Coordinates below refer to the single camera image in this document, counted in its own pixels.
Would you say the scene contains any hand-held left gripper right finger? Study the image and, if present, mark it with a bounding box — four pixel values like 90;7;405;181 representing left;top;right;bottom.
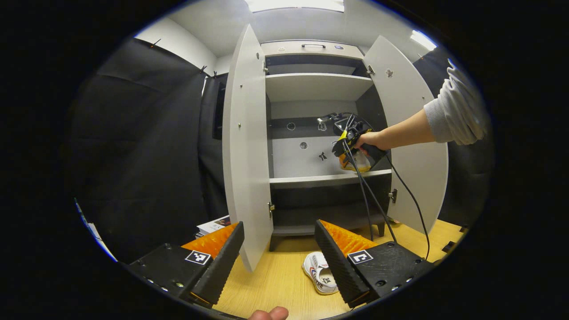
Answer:
314;219;434;308

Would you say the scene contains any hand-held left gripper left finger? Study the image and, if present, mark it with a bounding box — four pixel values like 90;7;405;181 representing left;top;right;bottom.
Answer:
128;221;245;307

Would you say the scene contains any white canvas shoe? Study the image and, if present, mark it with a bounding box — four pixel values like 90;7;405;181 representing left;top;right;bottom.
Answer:
302;251;339;295
339;152;372;173

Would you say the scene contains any white grey shoe cabinet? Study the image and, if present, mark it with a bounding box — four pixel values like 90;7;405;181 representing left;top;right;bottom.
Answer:
221;24;449;272

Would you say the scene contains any white shoe cabinet door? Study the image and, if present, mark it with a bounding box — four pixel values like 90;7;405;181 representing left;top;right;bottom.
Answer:
221;24;274;272
362;36;449;235

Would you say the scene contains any white cabinet drawer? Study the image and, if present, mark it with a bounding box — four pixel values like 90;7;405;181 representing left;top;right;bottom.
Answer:
261;40;365;60

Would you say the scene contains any white cover book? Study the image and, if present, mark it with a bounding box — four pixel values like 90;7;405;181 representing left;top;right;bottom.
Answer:
197;216;232;234

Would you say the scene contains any rectangular ceiling light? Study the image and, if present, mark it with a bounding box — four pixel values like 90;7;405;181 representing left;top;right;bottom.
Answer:
244;0;345;13
410;30;437;51

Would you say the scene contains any black backdrop cloth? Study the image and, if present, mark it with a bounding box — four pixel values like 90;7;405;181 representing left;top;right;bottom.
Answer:
62;36;492;263

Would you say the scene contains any black cable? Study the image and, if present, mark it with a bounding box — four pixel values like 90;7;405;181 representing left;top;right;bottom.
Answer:
341;140;374;241
345;151;397;244
386;155;431;261

